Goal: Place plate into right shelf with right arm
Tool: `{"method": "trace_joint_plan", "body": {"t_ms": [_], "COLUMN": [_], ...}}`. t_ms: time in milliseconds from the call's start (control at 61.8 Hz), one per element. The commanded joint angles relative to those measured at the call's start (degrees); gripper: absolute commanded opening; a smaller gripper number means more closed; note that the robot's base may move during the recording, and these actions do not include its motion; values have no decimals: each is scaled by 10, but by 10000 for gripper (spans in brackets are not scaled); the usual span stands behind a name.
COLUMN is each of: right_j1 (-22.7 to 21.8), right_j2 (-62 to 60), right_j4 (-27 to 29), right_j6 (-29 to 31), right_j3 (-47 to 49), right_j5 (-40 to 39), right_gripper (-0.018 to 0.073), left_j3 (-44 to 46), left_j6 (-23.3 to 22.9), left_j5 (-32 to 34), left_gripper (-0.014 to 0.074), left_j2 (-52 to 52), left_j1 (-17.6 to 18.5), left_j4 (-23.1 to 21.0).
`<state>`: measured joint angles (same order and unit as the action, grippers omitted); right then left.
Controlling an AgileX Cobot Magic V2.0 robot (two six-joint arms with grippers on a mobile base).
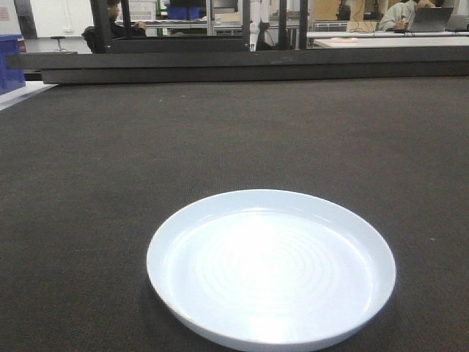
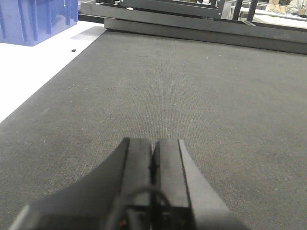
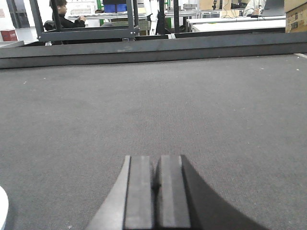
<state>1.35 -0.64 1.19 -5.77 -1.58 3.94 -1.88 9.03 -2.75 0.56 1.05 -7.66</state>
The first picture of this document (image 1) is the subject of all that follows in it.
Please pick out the black table edge bar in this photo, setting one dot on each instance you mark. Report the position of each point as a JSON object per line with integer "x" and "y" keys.
{"x": 316, "y": 64}

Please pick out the seated person in light jacket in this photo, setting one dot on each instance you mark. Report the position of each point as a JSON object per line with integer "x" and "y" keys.
{"x": 401, "y": 15}

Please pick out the light blue round tray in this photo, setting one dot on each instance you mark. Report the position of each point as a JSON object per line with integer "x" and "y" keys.
{"x": 270, "y": 270}

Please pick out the white background table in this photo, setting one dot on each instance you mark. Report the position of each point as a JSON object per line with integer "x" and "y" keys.
{"x": 387, "y": 39}

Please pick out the black metal frame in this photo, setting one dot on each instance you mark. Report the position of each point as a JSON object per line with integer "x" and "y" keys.
{"x": 128, "y": 43}

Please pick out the grey laptop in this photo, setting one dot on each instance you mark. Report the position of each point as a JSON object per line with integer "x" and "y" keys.
{"x": 431, "y": 19}

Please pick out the seated person in black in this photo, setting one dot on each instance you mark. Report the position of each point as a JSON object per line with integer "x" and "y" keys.
{"x": 138, "y": 29}

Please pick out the dark woven table mat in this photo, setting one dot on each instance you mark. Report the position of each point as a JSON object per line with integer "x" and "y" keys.
{"x": 88, "y": 173}

